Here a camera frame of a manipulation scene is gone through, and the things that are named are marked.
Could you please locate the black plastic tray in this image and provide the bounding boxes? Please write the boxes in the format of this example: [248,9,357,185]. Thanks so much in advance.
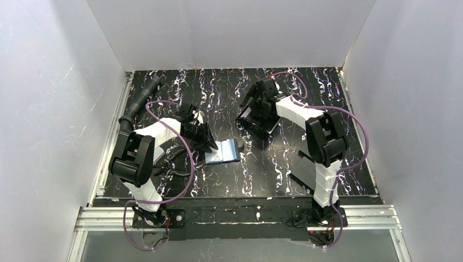
[235,105,282,137]

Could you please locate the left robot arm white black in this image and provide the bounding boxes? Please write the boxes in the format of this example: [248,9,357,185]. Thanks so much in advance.
[108,104,218,213]

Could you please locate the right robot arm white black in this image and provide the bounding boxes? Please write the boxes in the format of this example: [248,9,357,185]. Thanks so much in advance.
[236,77,349,223]

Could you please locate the grey flat card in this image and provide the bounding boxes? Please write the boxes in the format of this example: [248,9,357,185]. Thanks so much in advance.
[153,146,165,164]

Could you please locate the black pliers tool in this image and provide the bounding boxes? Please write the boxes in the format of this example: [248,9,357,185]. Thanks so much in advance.
[152,149,191,177]

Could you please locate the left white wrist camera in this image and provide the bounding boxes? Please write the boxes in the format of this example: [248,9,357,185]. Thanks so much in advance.
[193,111,205,124]

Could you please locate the black corrugated hose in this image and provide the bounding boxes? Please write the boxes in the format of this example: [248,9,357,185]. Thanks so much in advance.
[118,75,162,133]

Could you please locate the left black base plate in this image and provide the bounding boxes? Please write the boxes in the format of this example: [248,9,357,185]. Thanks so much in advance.
[132,207,186,229]

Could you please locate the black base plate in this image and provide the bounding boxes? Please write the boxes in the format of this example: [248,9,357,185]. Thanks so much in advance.
[132,207,186,229]
[287,207,348,231]

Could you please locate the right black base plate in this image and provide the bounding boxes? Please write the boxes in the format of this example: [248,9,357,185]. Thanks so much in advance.
[287,207,348,231]

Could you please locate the aluminium frame rail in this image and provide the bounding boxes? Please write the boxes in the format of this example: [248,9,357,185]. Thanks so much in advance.
[68,203,411,261]

